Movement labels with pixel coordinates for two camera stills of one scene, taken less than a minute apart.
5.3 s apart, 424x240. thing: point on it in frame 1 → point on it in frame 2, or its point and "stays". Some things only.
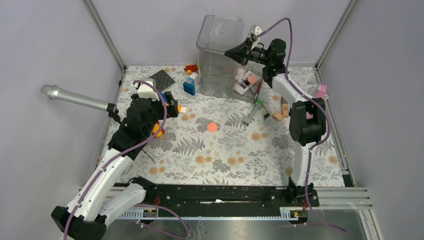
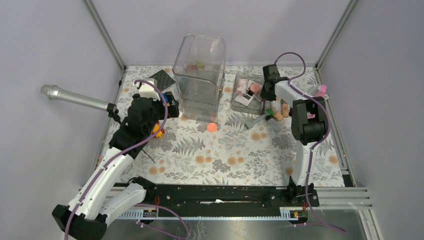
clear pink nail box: [240, 74] → [242, 86]
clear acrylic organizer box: [217, 34] → [199, 70]
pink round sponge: [252, 79] → [255, 88]
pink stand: [321, 91] stays
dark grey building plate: [163, 80] stays
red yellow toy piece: [189, 68] stays
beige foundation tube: [284, 108] stays
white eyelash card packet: [245, 81] → [245, 99]
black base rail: [200, 196] stays
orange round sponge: [212, 127] stays
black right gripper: [240, 52] → [264, 95]
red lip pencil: [257, 92] → [263, 104]
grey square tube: [256, 108] → [248, 124]
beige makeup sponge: [278, 115] stays
